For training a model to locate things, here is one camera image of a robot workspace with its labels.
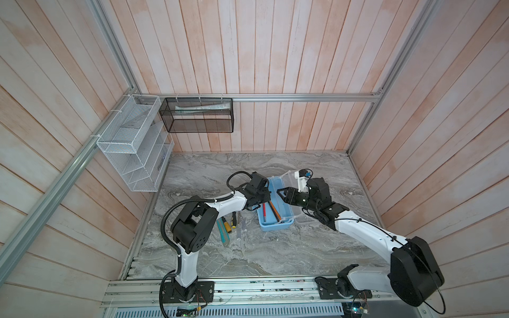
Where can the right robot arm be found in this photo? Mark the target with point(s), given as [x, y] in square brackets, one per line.
[412, 272]

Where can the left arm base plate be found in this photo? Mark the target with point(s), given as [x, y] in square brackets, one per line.
[199, 291]

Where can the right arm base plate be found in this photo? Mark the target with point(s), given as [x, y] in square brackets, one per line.
[330, 288]

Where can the white wire mesh shelf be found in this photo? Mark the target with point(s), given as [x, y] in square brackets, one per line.
[136, 144]

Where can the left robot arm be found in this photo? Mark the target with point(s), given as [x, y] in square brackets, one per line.
[187, 225]

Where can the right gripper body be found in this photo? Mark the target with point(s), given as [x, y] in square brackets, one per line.
[301, 198]

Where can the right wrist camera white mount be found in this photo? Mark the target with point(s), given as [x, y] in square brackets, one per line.
[302, 176]

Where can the teal handled tool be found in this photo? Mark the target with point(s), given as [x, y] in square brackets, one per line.
[223, 233]

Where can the black mesh basket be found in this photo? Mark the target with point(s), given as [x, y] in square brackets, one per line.
[198, 115]

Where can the clear handled screwdriver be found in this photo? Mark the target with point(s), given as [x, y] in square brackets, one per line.
[239, 228]

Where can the aluminium front rail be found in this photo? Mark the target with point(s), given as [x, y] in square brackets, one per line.
[226, 291]

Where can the blue plastic tool box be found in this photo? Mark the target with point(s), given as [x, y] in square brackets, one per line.
[286, 211]

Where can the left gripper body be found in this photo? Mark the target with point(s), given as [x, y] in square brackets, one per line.
[263, 196]

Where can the yellow black small screwdriver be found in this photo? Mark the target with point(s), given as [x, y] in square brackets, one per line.
[234, 220]

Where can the yellow handled screwdriver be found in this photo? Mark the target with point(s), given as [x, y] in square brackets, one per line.
[226, 225]

